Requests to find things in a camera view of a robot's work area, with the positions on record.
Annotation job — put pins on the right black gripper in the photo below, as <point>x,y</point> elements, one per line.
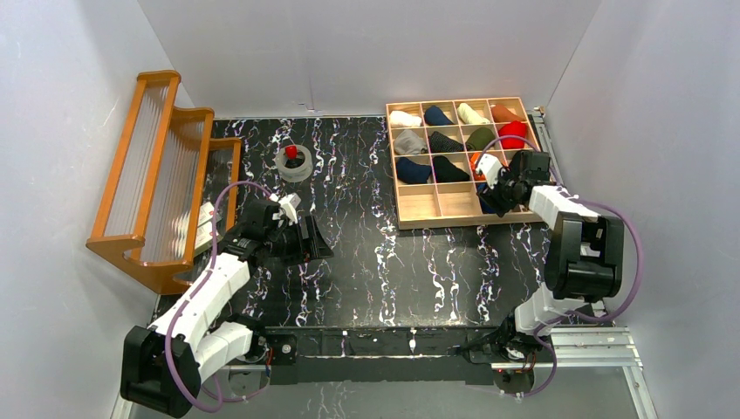
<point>503,190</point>

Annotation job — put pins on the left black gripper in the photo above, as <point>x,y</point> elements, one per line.
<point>297,238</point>

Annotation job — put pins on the orange underwear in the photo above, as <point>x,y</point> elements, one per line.
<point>480,165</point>

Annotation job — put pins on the blue underwear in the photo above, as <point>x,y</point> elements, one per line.
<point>486,198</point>

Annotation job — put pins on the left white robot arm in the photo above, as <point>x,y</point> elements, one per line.
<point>165,364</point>

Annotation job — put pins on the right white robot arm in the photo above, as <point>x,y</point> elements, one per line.
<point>584,260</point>

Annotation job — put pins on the clear tape roll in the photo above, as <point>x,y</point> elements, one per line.
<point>294,170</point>

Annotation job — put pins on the red rolled cloth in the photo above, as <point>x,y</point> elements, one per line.
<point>513,134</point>

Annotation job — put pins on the olive rolled cloth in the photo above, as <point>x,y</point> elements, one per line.
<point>479,139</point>

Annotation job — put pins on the rust orange rolled cloth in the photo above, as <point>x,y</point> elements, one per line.
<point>502,114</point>

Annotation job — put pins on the cream rolled cloth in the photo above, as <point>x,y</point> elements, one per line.
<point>469,116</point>

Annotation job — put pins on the black rolled cloth middle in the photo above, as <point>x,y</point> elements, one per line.
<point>445,171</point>

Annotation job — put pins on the dark patterned rolled cloth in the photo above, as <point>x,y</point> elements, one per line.
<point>440,143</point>

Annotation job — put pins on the wooden compartment organizer box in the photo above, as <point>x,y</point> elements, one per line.
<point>454,204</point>

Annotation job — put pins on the small red cap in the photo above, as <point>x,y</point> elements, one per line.
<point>291,152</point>

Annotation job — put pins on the navy rolled cloth top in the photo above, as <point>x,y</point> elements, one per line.
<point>434,116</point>

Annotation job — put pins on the white box red label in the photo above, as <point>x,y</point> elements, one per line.
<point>207,214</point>

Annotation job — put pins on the grey rolled cloth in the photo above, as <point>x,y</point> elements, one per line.
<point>409,142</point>

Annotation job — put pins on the white rolled cloth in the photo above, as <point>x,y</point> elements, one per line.
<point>401,119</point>

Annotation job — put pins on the wooden acrylic tiered rack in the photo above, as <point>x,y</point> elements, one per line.
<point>147,221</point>

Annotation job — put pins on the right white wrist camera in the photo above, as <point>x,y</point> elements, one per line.
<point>493,175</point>

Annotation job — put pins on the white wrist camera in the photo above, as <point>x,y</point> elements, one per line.
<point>493,175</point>
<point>288,207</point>

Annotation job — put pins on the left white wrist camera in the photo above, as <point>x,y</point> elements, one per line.
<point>288,207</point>

